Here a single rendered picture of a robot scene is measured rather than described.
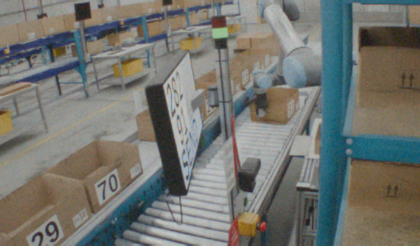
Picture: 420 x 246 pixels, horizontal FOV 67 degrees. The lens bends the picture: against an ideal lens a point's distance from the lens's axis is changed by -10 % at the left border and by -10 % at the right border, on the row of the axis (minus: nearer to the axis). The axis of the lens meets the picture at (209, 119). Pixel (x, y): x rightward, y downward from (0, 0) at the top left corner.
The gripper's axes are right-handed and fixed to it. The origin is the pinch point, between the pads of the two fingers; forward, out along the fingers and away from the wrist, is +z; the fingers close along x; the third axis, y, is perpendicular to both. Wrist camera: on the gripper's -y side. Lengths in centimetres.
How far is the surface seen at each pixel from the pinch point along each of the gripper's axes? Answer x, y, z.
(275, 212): -5, 13, 80
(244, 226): -132, 34, -5
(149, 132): -72, -48, -14
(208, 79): 41, -58, -18
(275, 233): -33, 20, 80
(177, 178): -172, 33, -50
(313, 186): -81, 54, 4
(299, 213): -79, 47, 24
